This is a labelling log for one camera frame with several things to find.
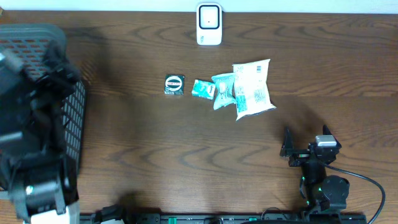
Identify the teal small snack packet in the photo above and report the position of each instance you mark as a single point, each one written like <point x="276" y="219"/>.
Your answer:
<point x="224" y="84"/>

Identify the round black white container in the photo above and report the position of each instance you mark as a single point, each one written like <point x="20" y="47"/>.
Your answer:
<point x="174" y="84"/>

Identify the white barcode scanner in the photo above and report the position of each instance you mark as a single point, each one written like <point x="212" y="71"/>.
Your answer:
<point x="209" y="20"/>

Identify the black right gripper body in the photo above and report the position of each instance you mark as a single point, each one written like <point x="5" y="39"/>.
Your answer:
<point x="300" y="156"/>

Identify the cream snack bag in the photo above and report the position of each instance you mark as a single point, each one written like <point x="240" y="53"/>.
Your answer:
<point x="250" y="88"/>

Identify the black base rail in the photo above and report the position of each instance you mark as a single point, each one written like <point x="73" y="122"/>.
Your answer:
<point x="155" y="218"/>

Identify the teal gum box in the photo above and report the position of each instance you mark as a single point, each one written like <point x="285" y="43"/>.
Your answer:
<point x="203" y="89"/>

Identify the grey plastic shopping basket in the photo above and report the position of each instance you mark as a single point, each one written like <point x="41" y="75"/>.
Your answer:
<point x="30" y="42"/>

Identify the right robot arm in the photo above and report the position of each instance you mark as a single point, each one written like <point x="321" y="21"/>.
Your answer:
<point x="325" y="194"/>

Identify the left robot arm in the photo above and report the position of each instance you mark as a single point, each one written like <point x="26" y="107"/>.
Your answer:
<point x="36" y="172"/>

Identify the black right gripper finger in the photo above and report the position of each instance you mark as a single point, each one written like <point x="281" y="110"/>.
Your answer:
<point x="326" y="130"/>
<point x="288" y="143"/>

